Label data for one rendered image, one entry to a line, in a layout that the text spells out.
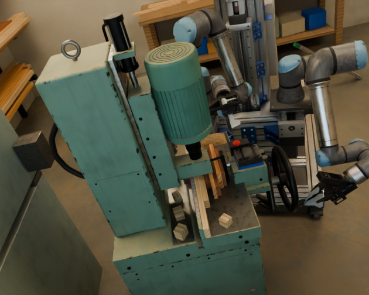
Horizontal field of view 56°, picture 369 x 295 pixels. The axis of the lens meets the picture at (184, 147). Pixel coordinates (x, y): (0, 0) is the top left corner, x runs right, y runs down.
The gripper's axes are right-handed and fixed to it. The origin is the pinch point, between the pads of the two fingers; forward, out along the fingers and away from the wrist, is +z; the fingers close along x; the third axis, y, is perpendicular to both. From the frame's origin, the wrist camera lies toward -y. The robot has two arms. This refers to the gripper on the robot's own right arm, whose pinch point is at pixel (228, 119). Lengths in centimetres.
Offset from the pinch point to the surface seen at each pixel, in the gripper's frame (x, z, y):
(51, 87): -42, 24, -51
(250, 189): 21.9, 19.7, 1.3
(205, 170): 10.0, 15.7, -14.2
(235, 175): 14.4, 18.1, -3.2
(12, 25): -9, -274, -180
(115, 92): -35, 24, -34
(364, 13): 98, -308, 222
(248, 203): 18.9, 29.5, -1.5
